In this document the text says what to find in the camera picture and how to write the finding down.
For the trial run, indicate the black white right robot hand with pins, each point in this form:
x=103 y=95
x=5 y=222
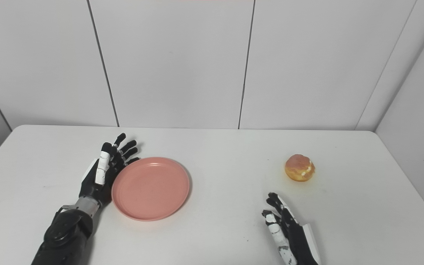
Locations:
x=294 y=239

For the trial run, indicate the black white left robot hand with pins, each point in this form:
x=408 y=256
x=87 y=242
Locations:
x=99 y=180

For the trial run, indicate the pink round plate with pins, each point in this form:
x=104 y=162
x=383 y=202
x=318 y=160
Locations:
x=150 y=188

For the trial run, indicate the cream puff pastry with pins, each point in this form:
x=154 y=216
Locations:
x=299 y=167

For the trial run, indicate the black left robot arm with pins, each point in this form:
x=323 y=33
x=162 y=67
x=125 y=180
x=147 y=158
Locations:
x=66 y=235

